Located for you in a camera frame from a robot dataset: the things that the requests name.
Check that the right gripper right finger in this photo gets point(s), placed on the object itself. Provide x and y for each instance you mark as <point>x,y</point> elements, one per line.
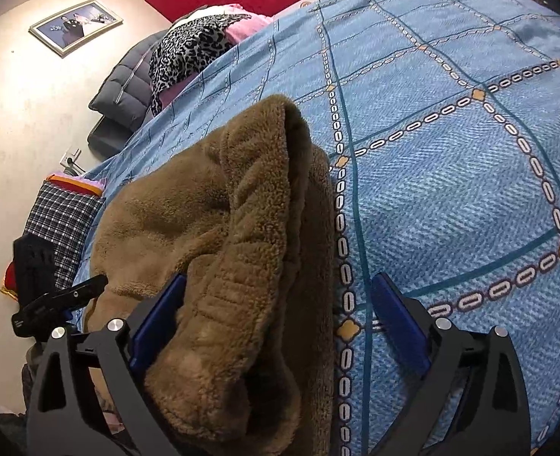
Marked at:
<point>471,397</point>

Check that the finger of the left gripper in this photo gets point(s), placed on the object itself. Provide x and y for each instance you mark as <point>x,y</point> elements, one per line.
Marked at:
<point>54,309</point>

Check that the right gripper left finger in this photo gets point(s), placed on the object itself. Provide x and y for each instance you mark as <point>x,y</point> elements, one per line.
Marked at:
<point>64,416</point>

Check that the brown fleece pants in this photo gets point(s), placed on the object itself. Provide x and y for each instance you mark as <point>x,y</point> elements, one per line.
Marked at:
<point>246,216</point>

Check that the dark plaid pillow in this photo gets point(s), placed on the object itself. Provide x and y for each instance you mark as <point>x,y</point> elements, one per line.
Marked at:
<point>63,217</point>

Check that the grey padded headboard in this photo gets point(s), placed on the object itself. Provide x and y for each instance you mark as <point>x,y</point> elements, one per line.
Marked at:
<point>123,100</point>

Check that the framed wedding photo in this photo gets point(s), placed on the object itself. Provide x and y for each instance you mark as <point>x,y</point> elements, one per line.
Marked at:
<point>71,28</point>

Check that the leopard print blanket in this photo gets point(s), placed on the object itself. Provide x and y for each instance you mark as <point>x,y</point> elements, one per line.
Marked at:
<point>186,49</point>

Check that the pink blanket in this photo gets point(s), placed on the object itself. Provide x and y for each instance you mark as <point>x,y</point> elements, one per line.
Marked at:
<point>236,33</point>

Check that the blue patterned bedspread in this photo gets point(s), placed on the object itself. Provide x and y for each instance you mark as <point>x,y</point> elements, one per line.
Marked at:
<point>441,119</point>

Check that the wall power socket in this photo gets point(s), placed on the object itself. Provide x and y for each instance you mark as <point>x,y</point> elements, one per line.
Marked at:
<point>69,162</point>

